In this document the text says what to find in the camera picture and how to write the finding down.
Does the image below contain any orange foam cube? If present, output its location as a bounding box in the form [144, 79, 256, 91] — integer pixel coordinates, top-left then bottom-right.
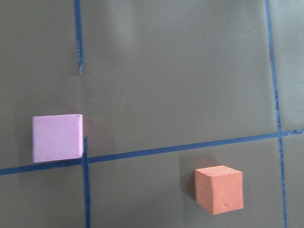
[194, 165, 244, 215]

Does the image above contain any pink foam cube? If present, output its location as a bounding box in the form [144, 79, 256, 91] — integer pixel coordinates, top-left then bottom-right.
[32, 114, 84, 163]

